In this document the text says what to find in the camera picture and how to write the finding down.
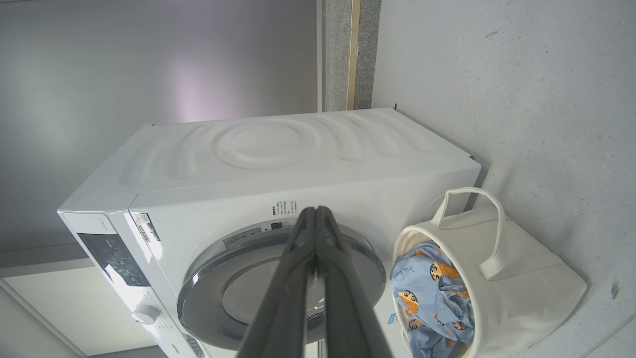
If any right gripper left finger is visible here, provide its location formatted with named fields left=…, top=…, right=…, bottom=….
left=237, top=206, right=325, bottom=358

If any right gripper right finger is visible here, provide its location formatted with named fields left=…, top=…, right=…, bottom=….
left=317, top=205, right=394, bottom=358

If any round washing machine door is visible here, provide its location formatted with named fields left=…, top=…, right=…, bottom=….
left=177, top=217, right=387, bottom=352

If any blue cartoon print garment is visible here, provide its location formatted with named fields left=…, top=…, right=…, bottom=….
left=391, top=241, right=476, bottom=358

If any white washing machine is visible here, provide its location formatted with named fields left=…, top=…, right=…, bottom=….
left=57, top=108, right=482, bottom=358

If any cream fabric laundry basket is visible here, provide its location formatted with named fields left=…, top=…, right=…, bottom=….
left=391, top=187, right=589, bottom=358

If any grey strip label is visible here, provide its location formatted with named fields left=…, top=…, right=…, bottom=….
left=223, top=227, right=263, bottom=248

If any small printed text label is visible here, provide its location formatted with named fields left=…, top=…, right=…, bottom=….
left=271, top=199, right=298, bottom=216

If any white round control knob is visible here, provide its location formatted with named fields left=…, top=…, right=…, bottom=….
left=131, top=304, right=161, bottom=326

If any silver rectangular sticker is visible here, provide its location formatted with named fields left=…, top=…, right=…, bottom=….
left=133, top=212, right=161, bottom=243

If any dark control panel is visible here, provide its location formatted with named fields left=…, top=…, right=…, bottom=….
left=77, top=232, right=151, bottom=288

